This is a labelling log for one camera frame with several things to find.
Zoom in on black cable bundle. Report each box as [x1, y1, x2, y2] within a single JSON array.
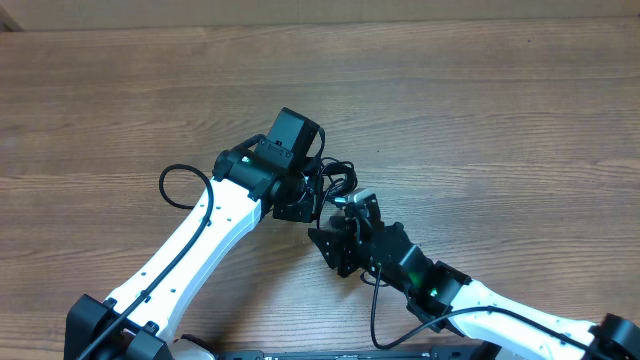
[[302, 156, 359, 229]]

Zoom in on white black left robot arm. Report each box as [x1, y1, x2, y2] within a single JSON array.
[[64, 108, 324, 359]]

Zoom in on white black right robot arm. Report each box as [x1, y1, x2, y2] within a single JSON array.
[[308, 203, 639, 359]]

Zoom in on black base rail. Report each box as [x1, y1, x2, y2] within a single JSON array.
[[215, 343, 501, 360]]

